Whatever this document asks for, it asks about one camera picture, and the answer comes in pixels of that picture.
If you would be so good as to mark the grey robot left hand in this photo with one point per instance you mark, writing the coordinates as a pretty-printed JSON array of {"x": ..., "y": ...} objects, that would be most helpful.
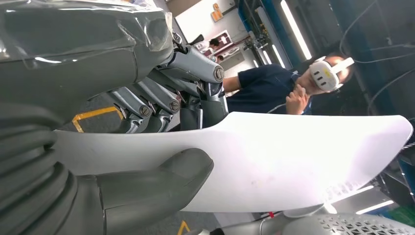
[{"x": 81, "y": 65}]

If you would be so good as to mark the person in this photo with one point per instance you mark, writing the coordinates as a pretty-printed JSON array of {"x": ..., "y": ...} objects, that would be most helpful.
[
  {"x": 259, "y": 87},
  {"x": 214, "y": 42}
]

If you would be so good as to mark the fluorescent tube light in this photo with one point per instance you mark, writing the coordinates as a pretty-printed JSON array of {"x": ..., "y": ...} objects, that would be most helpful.
[{"x": 295, "y": 29}]

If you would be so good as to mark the white VR headset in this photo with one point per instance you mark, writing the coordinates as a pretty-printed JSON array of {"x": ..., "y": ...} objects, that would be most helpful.
[{"x": 322, "y": 76}]

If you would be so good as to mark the grey perforated robot cover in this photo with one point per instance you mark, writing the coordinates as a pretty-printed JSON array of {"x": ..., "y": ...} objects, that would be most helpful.
[{"x": 350, "y": 225}]

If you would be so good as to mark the orange wall sign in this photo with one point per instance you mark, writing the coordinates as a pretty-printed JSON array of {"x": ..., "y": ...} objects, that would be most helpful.
[{"x": 216, "y": 13}]

